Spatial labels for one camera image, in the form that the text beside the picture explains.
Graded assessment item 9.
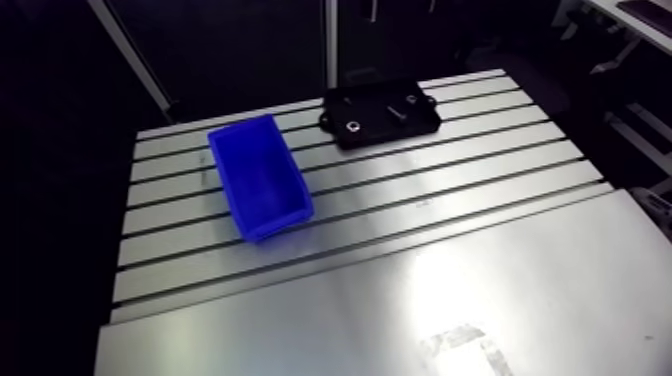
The black tray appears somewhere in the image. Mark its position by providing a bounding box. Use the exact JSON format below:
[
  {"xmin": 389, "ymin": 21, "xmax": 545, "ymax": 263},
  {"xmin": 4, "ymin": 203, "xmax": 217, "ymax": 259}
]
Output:
[{"xmin": 318, "ymin": 78, "xmax": 443, "ymax": 152}]

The blue bin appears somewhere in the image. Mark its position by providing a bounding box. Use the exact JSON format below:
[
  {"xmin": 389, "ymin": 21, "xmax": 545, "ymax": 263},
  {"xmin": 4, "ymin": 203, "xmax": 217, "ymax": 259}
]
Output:
[{"xmin": 207, "ymin": 113, "xmax": 316, "ymax": 244}]

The black office chair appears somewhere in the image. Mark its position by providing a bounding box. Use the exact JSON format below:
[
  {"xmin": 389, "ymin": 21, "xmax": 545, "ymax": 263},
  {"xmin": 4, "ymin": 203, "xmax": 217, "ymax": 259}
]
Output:
[{"xmin": 467, "ymin": 49, "xmax": 573, "ymax": 118}]

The white desk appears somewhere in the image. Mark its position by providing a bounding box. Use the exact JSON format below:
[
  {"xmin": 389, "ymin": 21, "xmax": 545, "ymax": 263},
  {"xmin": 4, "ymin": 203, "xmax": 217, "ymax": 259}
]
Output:
[{"xmin": 551, "ymin": 0, "xmax": 672, "ymax": 57}]

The black keyboard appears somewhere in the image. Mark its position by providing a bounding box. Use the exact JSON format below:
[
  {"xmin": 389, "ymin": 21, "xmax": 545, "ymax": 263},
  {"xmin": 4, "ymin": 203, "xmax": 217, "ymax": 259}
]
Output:
[{"xmin": 616, "ymin": 0, "xmax": 672, "ymax": 25}]

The upright grey post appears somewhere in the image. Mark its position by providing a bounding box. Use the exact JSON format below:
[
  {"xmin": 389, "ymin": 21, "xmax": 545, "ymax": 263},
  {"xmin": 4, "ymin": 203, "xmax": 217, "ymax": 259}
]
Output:
[{"xmin": 324, "ymin": 0, "xmax": 340, "ymax": 90}]

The slanted grey post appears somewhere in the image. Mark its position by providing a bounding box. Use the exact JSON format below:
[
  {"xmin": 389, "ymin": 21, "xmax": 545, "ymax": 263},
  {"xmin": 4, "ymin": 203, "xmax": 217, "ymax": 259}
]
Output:
[{"xmin": 86, "ymin": 0, "xmax": 175, "ymax": 115}]

